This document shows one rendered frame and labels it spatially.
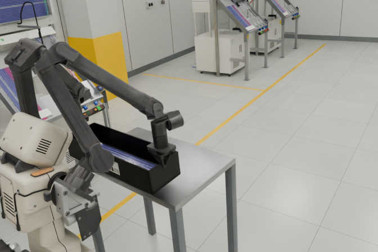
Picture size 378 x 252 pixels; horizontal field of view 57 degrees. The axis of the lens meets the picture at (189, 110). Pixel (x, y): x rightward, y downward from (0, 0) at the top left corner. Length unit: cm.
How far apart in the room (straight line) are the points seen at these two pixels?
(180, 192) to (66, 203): 52
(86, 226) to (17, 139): 43
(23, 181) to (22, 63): 40
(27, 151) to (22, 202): 17
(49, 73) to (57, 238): 64
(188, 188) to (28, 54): 82
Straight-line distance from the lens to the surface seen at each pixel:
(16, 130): 135
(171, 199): 148
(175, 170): 147
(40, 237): 147
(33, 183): 125
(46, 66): 120
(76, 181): 120
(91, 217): 146
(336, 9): 804
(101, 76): 125
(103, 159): 121
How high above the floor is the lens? 168
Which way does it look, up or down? 22 degrees down
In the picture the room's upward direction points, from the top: 5 degrees counter-clockwise
